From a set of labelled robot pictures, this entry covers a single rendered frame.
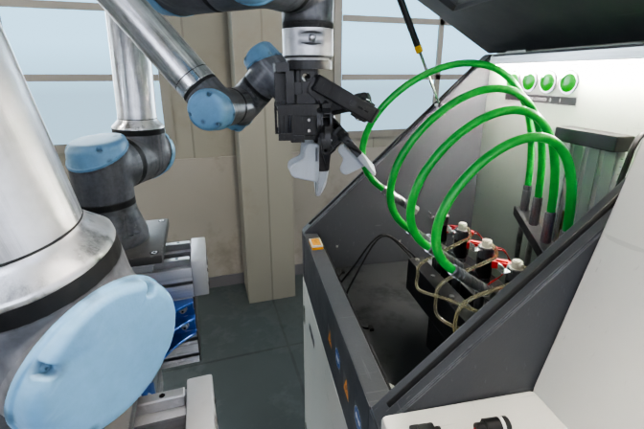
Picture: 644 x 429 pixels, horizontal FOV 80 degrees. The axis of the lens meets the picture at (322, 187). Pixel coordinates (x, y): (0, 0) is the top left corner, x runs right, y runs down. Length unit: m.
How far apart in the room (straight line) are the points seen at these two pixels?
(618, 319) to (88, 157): 0.88
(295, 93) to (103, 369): 0.42
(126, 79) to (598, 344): 0.96
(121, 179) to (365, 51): 2.02
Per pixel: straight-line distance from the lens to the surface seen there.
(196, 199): 2.55
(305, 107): 0.57
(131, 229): 0.93
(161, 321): 0.34
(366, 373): 0.66
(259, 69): 0.84
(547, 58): 1.02
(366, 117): 0.61
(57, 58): 2.52
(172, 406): 0.61
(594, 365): 0.59
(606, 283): 0.58
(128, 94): 0.98
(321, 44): 0.57
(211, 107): 0.72
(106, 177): 0.89
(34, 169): 0.29
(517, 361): 0.62
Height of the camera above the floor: 1.40
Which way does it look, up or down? 17 degrees down
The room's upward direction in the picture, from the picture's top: straight up
